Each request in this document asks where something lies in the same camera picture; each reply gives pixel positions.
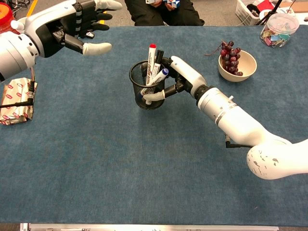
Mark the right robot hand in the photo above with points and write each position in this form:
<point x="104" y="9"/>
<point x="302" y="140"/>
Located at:
<point x="190" y="74"/>

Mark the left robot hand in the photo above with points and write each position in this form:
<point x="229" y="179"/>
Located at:
<point x="48" y="31"/>

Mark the blue whiteboard marker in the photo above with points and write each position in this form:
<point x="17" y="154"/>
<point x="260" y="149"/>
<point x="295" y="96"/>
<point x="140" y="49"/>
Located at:
<point x="160" y="76"/>

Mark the black mesh pen holder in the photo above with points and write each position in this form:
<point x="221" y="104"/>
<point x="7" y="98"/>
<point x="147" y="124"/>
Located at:
<point x="138" y="96"/>

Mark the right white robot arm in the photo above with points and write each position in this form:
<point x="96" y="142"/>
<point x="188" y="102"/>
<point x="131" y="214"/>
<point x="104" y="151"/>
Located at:
<point x="240" y="120"/>

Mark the black whiteboard marker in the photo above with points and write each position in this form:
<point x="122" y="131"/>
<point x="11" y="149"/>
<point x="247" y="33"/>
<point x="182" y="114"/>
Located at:
<point x="158" y="56"/>

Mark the red whiteboard marker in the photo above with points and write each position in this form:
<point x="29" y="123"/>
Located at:
<point x="151" y="57"/>

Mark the purple grape bunch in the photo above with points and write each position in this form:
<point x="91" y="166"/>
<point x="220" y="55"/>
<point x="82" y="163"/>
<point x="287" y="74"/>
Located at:
<point x="231" y="60"/>

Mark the orange bottle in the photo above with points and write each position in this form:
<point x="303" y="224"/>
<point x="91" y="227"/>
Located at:
<point x="4" y="21"/>

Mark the beige bowl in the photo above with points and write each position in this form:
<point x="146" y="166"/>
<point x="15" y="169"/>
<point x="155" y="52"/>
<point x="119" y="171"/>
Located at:
<point x="245" y="65"/>

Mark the person in black clothes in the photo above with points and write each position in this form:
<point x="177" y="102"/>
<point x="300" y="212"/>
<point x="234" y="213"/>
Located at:
<point x="149" y="14"/>

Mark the gold foil wrapped package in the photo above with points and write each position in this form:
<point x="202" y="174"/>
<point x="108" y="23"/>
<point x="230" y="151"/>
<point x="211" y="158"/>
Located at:
<point x="14" y="96"/>

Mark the blue white puzzle cube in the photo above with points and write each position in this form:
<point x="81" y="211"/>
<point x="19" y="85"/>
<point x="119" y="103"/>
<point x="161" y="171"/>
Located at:
<point x="172" y="3"/>

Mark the white plastic basket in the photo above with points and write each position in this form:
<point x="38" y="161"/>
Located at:
<point x="243" y="13"/>

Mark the clear jar of binder clips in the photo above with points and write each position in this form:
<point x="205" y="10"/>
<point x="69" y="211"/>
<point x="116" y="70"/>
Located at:
<point x="279" y="29"/>

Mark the black tripod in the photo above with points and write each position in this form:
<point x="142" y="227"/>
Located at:
<point x="270" y="12"/>

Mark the red item in basket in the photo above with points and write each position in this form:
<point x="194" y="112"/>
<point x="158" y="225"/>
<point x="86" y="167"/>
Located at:
<point x="264" y="4"/>

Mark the blue felt table mat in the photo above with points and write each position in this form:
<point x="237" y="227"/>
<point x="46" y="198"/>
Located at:
<point x="120" y="156"/>

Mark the aluminium table edge rail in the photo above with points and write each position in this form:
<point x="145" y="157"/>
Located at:
<point x="144" y="227"/>

